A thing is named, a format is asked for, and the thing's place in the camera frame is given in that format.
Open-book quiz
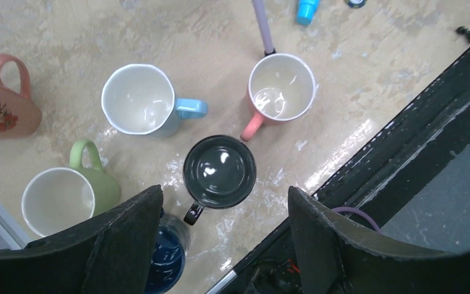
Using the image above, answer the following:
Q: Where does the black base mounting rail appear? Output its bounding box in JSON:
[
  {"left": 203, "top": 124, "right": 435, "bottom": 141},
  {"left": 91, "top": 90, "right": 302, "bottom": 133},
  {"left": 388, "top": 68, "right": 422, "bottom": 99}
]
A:
[{"left": 210, "top": 47, "right": 470, "bottom": 293}]

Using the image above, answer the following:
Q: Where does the light blue mug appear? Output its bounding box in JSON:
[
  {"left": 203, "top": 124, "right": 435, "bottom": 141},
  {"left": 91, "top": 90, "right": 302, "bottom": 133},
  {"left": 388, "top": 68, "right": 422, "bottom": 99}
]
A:
[{"left": 101, "top": 64, "right": 209, "bottom": 138}]

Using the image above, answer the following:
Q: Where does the light green mug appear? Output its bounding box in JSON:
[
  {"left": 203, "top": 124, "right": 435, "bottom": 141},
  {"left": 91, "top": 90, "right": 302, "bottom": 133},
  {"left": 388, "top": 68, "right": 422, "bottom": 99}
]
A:
[{"left": 21, "top": 138, "right": 121, "bottom": 237}]

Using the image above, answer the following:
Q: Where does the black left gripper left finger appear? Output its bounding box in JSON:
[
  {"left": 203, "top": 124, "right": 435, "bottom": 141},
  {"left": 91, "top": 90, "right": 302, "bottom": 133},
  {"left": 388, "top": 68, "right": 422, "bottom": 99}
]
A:
[{"left": 0, "top": 185, "right": 163, "bottom": 293}]

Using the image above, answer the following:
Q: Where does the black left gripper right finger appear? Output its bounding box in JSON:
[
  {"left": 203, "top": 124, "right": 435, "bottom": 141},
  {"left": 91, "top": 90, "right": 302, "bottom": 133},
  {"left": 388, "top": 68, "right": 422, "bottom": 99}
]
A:
[{"left": 288, "top": 186, "right": 470, "bottom": 293}]

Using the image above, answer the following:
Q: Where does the dark grey mug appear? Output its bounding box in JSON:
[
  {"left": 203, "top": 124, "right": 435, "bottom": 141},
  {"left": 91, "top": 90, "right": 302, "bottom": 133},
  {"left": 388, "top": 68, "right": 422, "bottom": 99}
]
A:
[{"left": 182, "top": 135, "right": 257, "bottom": 225}]

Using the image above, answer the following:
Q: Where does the plain pink mug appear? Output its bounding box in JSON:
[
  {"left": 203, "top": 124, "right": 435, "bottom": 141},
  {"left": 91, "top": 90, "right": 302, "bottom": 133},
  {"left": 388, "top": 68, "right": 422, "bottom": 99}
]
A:
[{"left": 240, "top": 53, "right": 317, "bottom": 142}]

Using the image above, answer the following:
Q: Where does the round black token upper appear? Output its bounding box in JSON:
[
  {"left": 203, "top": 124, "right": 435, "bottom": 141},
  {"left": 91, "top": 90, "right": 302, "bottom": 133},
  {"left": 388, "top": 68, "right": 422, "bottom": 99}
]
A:
[{"left": 345, "top": 0, "right": 367, "bottom": 9}]

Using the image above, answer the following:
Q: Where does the lilac music stand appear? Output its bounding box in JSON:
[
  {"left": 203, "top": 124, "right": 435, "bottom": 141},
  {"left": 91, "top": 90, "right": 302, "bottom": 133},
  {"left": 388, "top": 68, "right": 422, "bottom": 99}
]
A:
[{"left": 252, "top": 0, "right": 276, "bottom": 56}]

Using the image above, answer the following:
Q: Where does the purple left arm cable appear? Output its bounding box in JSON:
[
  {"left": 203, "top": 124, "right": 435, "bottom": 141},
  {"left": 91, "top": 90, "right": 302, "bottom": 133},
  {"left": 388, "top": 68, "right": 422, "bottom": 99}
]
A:
[{"left": 331, "top": 206, "right": 382, "bottom": 234}]

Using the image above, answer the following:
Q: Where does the textured salmon mug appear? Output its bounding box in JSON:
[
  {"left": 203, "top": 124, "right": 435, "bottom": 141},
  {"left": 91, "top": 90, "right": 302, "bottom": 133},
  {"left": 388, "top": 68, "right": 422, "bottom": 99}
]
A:
[{"left": 0, "top": 53, "right": 42, "bottom": 140}]

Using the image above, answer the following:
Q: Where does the black chess pawn near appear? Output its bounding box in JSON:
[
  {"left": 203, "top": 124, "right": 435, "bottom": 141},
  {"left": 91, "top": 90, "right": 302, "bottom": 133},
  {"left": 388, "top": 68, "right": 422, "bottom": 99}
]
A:
[{"left": 455, "top": 26, "right": 470, "bottom": 43}]

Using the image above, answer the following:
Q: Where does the navy blue mug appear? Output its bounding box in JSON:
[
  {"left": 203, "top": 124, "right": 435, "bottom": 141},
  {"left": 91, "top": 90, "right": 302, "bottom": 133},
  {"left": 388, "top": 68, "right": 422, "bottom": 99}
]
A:
[{"left": 144, "top": 211, "right": 190, "bottom": 293}]

